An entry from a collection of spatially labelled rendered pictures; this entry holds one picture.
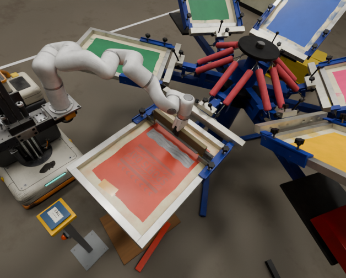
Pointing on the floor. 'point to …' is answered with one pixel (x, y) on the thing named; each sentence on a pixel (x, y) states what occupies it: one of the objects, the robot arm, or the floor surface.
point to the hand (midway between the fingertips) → (178, 131)
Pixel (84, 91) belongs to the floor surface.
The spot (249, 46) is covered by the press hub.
